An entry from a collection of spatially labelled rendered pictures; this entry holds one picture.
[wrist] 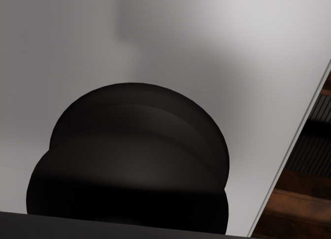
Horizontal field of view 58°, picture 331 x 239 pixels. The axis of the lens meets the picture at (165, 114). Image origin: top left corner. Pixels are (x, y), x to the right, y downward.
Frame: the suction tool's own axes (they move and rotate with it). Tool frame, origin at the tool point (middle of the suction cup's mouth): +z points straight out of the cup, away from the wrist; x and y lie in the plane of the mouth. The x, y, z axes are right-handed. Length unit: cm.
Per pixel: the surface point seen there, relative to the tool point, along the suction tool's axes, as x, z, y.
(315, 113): 14.7, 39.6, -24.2
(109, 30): -1.3, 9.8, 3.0
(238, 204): 9.3, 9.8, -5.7
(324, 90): 5.0, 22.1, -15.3
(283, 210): 24.2, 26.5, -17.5
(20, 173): 8.6, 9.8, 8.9
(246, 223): 11.0, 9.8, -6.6
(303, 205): 23.0, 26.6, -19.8
